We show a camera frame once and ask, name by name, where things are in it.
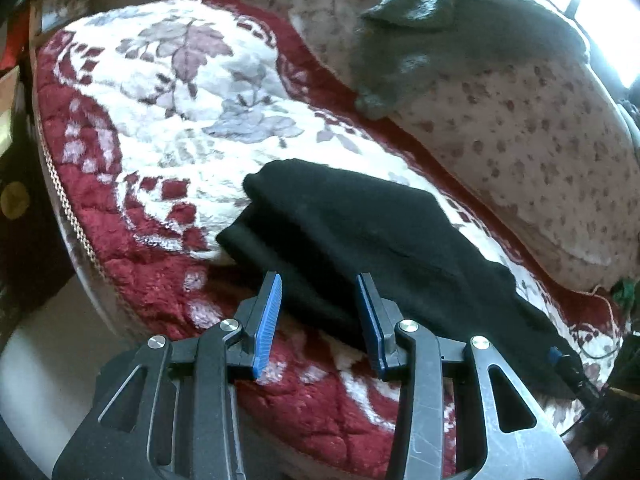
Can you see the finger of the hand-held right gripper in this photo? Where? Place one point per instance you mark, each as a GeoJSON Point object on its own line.
{"type": "Point", "coordinates": [562, 360]}

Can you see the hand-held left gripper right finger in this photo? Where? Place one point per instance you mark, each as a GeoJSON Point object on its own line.
{"type": "Point", "coordinates": [368, 317]}

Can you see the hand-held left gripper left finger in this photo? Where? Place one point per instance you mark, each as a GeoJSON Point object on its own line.
{"type": "Point", "coordinates": [267, 317]}

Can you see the black pants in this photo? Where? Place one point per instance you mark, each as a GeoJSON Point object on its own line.
{"type": "Point", "coordinates": [370, 240]}

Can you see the red white floral blanket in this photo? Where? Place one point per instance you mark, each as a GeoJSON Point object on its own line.
{"type": "Point", "coordinates": [165, 125]}

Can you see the beige spotted fleece blanket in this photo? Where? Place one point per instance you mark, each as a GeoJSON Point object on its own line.
{"type": "Point", "coordinates": [505, 125]}

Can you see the grey knitted garment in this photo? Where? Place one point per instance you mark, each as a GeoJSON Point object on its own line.
{"type": "Point", "coordinates": [440, 45]}

